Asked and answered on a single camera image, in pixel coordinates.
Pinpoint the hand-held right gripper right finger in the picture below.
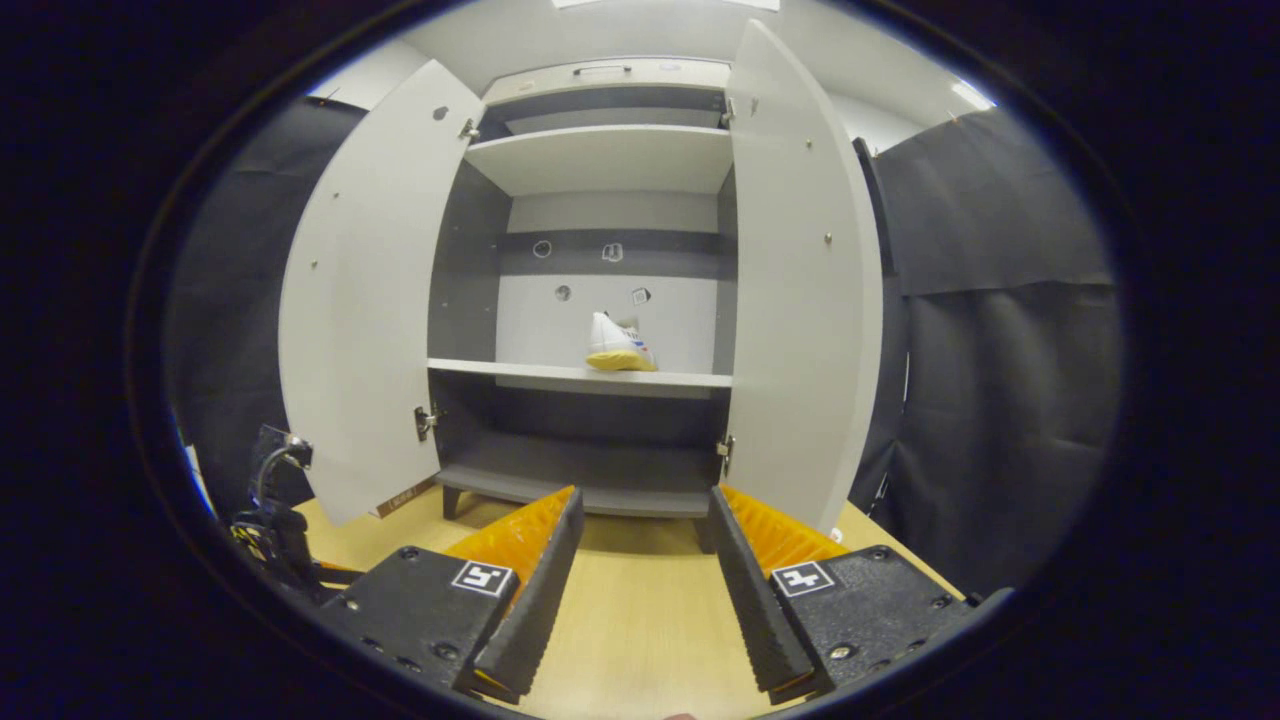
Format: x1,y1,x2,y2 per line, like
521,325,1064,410
706,484,986,704

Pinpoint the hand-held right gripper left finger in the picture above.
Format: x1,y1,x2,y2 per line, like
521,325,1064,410
318,485,586,704

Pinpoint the white cabinet door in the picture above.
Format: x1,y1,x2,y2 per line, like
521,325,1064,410
722,18,885,536
278,58,488,528

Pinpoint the white shoe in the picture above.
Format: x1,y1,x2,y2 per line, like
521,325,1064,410
585,311,659,373

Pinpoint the white shoe cabinet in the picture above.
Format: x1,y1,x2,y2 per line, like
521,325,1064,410
427,57,739,521

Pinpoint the black backdrop cloth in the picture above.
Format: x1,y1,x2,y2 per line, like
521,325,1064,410
848,138,911,516
870,105,1126,596
165,95,366,521

